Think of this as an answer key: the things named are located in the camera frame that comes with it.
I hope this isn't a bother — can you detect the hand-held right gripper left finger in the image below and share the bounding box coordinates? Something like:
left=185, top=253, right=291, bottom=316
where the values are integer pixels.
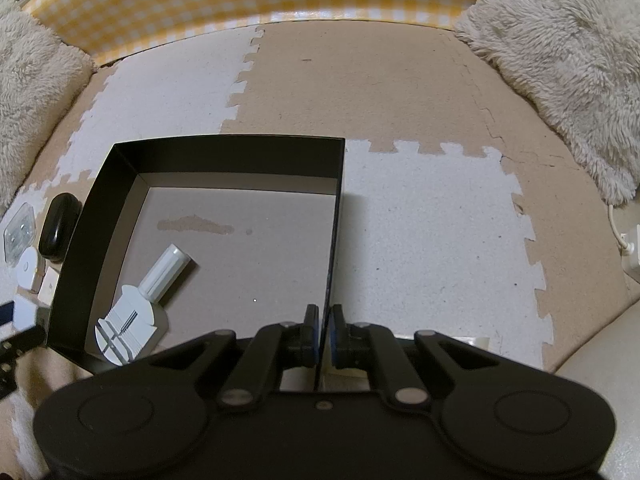
left=145, top=304, right=321, bottom=411

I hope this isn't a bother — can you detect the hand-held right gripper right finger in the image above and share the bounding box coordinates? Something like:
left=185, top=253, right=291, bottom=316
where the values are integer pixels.
left=330, top=304, right=501, bottom=411

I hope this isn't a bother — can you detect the white plug adapter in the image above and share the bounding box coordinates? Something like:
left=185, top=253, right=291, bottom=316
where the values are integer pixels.
left=12, top=294, right=40, bottom=333

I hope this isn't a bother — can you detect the pink lip gloss tube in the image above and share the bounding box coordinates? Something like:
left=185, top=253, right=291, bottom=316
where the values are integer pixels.
left=37, top=267, right=62, bottom=309

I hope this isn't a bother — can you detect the white round tape measure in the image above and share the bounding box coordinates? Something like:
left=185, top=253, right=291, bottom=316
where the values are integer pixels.
left=15, top=246, right=45, bottom=292

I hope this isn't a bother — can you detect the clear plastic case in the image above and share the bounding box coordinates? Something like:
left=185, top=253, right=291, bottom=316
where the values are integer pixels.
left=4, top=202, right=37, bottom=262

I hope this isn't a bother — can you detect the black oval case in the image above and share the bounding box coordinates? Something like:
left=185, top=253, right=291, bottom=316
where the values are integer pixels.
left=39, top=192, right=82, bottom=262

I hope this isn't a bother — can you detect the white watch link tool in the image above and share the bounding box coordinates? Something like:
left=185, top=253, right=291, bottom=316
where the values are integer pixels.
left=95, top=243, right=193, bottom=366

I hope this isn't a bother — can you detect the black cardboard box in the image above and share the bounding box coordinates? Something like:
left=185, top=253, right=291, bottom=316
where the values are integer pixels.
left=46, top=135, right=347, bottom=393

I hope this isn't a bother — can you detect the fluffy cream cushion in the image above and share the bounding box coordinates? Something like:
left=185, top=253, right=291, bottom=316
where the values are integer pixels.
left=454, top=0, right=640, bottom=206
left=0, top=0, right=96, bottom=211

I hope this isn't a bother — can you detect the cream smooth cushion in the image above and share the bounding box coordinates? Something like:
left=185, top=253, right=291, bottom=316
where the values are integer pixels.
left=552, top=290, right=640, bottom=480

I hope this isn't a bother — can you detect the white power strip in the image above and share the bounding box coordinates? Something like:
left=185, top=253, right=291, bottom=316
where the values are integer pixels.
left=620, top=225, right=640, bottom=281

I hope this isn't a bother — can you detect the yellow checkered bumper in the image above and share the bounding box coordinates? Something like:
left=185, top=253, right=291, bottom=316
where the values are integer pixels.
left=20, top=0, right=503, bottom=68

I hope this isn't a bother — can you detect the white cable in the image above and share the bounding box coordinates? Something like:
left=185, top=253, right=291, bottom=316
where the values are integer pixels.
left=607, top=202, right=636, bottom=256

